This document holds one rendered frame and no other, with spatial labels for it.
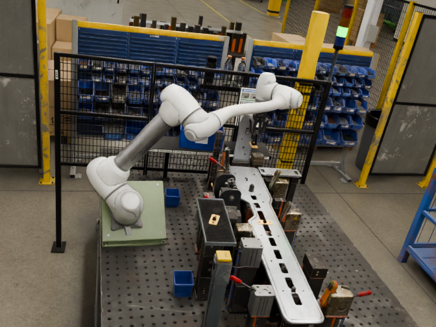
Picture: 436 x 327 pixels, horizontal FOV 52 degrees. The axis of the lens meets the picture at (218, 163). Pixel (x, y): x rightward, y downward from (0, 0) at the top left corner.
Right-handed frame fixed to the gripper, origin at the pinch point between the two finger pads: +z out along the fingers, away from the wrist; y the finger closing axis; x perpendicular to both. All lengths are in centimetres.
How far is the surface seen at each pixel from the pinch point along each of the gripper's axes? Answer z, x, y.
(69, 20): 26, 423, -162
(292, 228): 34, -44, 19
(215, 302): 36, -99, -35
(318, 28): -61, 57, 47
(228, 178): 12.5, -29.4, -20.0
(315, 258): 26, -81, 17
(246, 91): -13, 54, 4
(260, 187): 28.8, -8.2, 7.5
